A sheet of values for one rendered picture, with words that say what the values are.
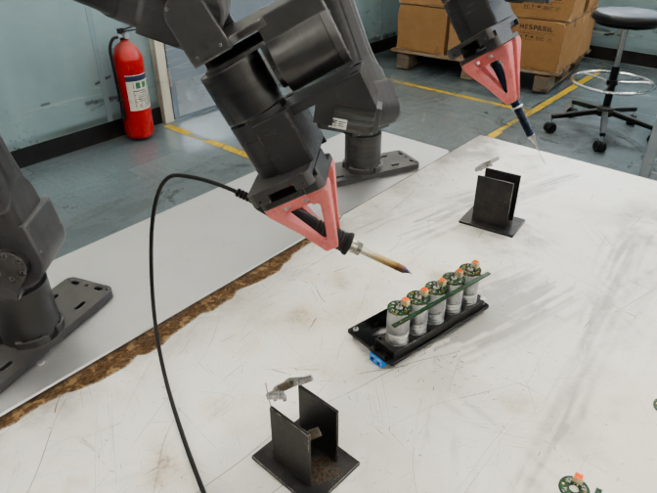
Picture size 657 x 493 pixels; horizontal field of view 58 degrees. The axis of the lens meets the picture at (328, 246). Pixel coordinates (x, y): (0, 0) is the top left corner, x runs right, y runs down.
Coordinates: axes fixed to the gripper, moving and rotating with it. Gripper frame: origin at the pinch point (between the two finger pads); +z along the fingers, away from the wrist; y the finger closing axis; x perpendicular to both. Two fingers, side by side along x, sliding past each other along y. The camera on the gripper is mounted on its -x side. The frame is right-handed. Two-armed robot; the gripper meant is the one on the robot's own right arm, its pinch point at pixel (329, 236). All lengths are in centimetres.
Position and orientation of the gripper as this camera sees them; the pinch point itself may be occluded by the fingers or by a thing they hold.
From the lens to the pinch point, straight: 61.1
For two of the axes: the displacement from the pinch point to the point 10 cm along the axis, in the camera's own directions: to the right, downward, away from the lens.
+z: 4.6, 7.8, 4.2
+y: 1.1, -5.2, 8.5
